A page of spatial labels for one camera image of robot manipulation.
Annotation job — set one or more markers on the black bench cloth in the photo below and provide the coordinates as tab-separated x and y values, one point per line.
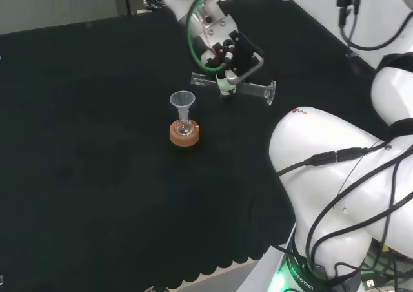
96	143

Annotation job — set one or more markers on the clear graduated cylinder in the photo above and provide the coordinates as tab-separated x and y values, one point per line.
255	87

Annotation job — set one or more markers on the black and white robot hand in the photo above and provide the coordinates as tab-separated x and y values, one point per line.
243	53

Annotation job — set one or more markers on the glass round-bottom flask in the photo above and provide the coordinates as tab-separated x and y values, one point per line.
184	129

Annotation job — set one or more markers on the pale board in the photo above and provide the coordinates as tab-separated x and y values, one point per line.
226	280

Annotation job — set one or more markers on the clear plastic funnel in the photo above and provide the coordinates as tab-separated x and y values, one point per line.
181	106

